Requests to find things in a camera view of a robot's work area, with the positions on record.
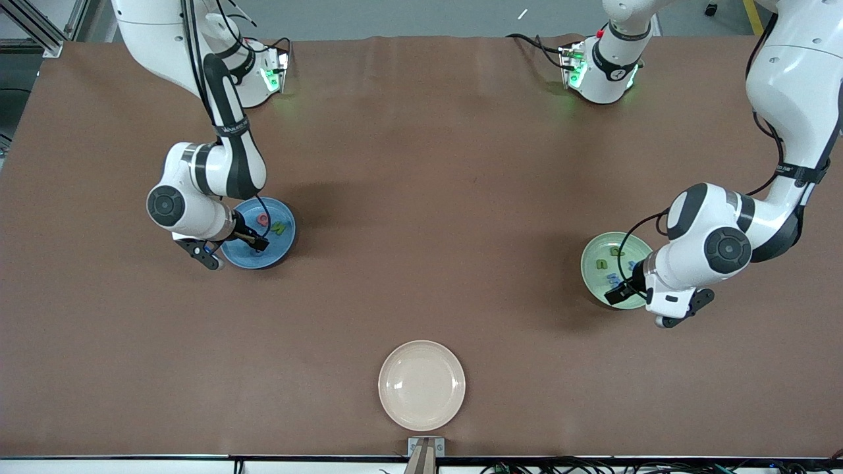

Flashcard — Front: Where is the green plate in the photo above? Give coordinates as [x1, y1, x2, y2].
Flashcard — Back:
[580, 232, 654, 310]

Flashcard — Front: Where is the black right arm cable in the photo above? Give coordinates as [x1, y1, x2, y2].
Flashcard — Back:
[181, 0, 272, 248]

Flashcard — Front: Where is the blue plate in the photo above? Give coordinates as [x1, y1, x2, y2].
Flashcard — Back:
[221, 197, 297, 271]

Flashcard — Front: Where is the black base power cable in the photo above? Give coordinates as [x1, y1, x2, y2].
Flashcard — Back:
[506, 33, 568, 70]
[244, 36, 292, 55]

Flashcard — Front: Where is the aluminium frame post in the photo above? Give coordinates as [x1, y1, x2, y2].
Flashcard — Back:
[0, 0, 90, 59]

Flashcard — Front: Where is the brown table mat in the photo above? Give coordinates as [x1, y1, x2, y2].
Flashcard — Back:
[0, 34, 843, 460]

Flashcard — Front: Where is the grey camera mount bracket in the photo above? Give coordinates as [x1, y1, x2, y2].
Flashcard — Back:
[403, 436, 446, 474]

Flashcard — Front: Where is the tangled black cable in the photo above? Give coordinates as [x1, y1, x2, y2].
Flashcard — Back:
[619, 460, 843, 474]
[479, 458, 620, 474]

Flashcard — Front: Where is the beige plate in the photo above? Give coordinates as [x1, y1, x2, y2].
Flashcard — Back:
[378, 340, 466, 432]

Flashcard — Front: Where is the white table edge rail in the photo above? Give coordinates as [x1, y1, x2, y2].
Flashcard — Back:
[0, 456, 843, 474]

